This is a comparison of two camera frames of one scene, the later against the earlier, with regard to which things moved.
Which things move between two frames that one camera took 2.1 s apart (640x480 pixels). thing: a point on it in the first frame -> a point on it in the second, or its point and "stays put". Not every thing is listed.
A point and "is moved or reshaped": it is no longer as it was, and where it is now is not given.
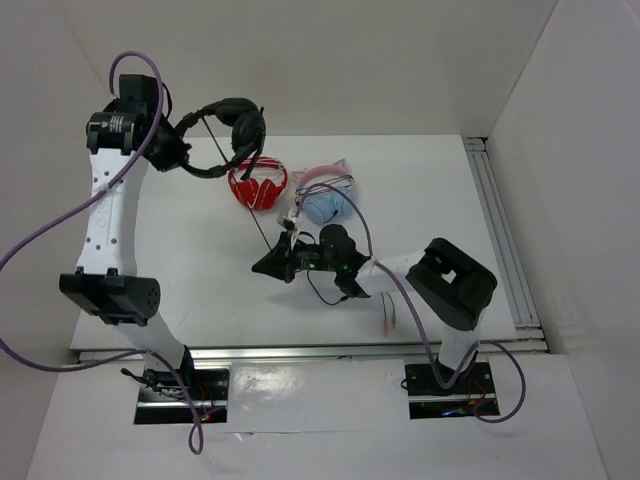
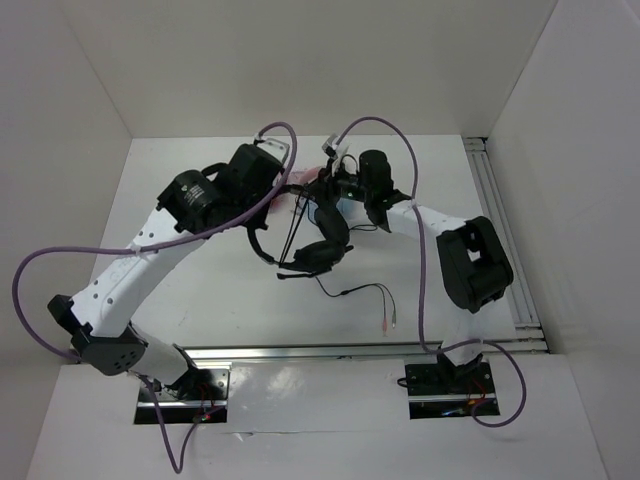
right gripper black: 281,261 -> 332,186
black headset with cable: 248,133 is moved or reshaped
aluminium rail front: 137,355 stays put
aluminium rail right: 525,319 stays put
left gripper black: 175,155 -> 271,187
